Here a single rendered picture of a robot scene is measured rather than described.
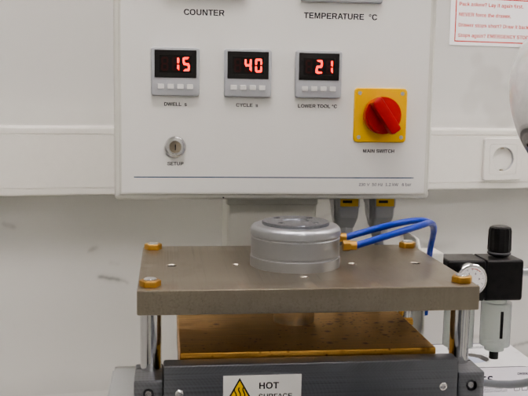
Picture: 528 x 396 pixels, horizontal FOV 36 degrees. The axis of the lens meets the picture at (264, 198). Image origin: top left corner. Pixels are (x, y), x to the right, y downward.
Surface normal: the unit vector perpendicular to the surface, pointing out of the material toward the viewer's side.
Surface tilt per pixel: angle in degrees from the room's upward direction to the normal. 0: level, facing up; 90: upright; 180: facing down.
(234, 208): 90
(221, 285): 0
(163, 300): 90
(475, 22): 90
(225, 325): 0
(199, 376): 90
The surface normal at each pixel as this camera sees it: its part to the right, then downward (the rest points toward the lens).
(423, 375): 0.12, 0.13
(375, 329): 0.02, -0.99
